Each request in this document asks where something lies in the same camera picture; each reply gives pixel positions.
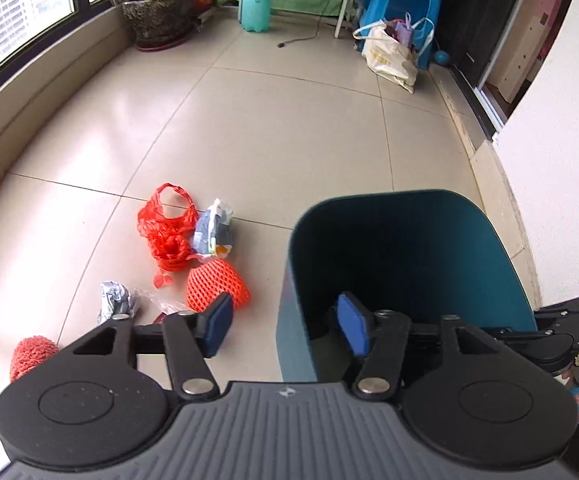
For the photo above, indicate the teal plastic trash can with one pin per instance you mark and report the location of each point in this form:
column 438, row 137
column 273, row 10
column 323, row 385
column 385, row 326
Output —
column 419, row 260

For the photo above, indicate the red plastic bag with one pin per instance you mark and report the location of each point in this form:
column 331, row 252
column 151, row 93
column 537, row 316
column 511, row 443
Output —
column 169, row 245

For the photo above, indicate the white tote bag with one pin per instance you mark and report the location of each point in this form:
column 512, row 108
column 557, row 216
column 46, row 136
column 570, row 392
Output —
column 389, row 60

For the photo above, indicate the purple gift bag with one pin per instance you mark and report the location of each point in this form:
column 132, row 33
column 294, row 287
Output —
column 405, row 35

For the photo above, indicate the large dark plant pot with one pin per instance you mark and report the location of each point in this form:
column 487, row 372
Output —
column 159, row 15

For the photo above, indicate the grey paper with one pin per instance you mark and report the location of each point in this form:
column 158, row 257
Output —
column 111, row 297

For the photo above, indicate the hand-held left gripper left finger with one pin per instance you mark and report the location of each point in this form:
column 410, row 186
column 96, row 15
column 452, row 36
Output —
column 219, row 322

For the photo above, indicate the red foam fruit net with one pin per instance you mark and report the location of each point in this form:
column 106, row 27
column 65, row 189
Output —
column 31, row 355

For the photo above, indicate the orange foam fruit net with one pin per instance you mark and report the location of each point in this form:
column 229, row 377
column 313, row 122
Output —
column 214, row 282

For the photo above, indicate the large glass window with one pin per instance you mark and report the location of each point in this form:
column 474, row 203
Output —
column 9, row 10

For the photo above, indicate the clear plastic wrapper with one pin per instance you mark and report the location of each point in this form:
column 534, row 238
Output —
column 162, row 302

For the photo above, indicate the light wooden board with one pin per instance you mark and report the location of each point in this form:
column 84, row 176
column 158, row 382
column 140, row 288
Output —
column 519, row 50

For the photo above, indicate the small blue ball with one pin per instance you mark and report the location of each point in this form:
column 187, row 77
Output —
column 442, row 58

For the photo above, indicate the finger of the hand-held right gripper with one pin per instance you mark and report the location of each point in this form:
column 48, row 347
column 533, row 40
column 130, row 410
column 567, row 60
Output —
column 562, row 316

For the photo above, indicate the blue white snack bag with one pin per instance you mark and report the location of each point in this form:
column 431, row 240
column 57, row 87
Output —
column 212, row 230

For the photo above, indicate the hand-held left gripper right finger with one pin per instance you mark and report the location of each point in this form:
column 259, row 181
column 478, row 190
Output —
column 352, row 322

